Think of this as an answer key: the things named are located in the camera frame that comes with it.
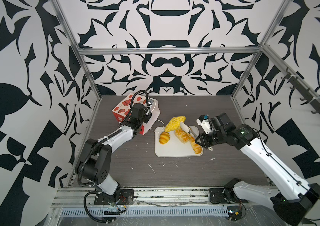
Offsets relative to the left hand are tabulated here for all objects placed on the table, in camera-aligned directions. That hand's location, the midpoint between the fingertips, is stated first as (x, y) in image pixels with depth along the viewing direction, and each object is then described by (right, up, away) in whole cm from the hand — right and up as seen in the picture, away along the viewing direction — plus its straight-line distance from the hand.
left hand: (144, 105), depth 89 cm
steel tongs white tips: (+26, -15, -15) cm, 34 cm away
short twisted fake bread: (+24, -20, +3) cm, 31 cm away
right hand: (+28, -18, -18) cm, 38 cm away
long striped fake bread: (+32, -26, -2) cm, 42 cm away
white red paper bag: (-17, -4, +7) cm, 19 cm away
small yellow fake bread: (+12, -21, +4) cm, 25 cm away
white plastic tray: (+14, -26, +5) cm, 31 cm away
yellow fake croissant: (+18, -11, -4) cm, 22 cm away
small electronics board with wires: (+47, -54, -18) cm, 74 cm away
